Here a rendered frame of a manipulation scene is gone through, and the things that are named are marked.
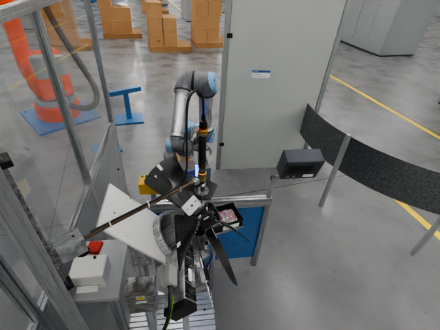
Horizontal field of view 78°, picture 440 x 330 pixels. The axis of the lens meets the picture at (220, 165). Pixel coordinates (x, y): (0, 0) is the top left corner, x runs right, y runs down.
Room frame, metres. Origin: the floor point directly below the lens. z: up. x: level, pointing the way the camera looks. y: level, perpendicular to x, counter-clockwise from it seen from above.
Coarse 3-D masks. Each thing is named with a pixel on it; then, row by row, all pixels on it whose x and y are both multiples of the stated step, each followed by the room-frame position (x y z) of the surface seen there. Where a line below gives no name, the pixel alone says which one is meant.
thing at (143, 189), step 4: (140, 176) 1.35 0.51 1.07; (144, 176) 1.35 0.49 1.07; (140, 180) 1.31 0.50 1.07; (140, 184) 1.28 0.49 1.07; (144, 184) 1.28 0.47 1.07; (140, 188) 1.27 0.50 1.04; (144, 188) 1.28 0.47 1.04; (148, 188) 1.28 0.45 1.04; (140, 192) 1.27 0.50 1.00; (144, 192) 1.27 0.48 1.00; (148, 192) 1.28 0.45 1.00; (152, 192) 1.28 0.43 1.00; (156, 192) 1.29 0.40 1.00
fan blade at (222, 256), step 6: (216, 240) 0.83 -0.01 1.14; (216, 246) 0.83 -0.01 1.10; (222, 246) 0.78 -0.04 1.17; (216, 252) 0.82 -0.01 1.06; (222, 252) 0.78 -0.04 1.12; (222, 258) 0.78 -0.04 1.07; (228, 258) 0.73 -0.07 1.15; (222, 264) 0.79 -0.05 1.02; (228, 264) 0.73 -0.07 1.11; (228, 270) 0.74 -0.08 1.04; (234, 276) 0.65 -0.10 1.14; (234, 282) 0.70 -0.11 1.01
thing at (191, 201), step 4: (192, 196) 0.98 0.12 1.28; (188, 200) 0.96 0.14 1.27; (192, 200) 0.97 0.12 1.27; (196, 200) 0.97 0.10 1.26; (184, 204) 0.94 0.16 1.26; (188, 204) 0.95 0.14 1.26; (196, 204) 0.96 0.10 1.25; (200, 204) 0.97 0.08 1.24; (184, 208) 0.93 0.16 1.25; (188, 208) 0.93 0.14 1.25; (192, 208) 0.94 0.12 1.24; (196, 208) 0.95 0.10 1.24; (188, 212) 0.92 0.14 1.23; (192, 212) 0.93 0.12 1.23
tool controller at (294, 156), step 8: (288, 152) 1.49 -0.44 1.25; (296, 152) 1.50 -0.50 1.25; (304, 152) 1.51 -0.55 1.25; (312, 152) 1.52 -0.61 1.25; (320, 152) 1.53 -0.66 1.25; (280, 160) 1.51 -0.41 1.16; (288, 160) 1.42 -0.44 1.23; (296, 160) 1.43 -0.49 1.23; (304, 160) 1.44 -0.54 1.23; (312, 160) 1.45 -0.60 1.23; (320, 160) 1.45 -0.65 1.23; (280, 168) 1.49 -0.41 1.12; (288, 168) 1.43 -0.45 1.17; (296, 168) 1.43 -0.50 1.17; (304, 168) 1.44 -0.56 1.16; (312, 168) 1.46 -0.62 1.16; (320, 168) 1.47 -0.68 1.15; (280, 176) 1.46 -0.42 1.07; (288, 176) 1.44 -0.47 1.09; (296, 176) 1.46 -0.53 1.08; (304, 176) 1.48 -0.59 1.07; (312, 176) 1.49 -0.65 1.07
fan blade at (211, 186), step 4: (188, 176) 1.25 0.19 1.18; (192, 176) 1.26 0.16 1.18; (196, 176) 1.28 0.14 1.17; (208, 180) 1.28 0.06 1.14; (208, 184) 1.22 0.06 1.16; (212, 184) 1.24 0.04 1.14; (216, 184) 1.27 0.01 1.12; (192, 188) 1.15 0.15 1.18; (208, 188) 1.18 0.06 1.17; (212, 188) 1.19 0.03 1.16; (216, 188) 1.21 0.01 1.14; (208, 192) 1.13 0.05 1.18; (212, 192) 1.14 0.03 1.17; (196, 196) 1.08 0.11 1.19; (200, 196) 1.08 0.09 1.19; (204, 196) 1.09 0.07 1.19; (208, 196) 1.09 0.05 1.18
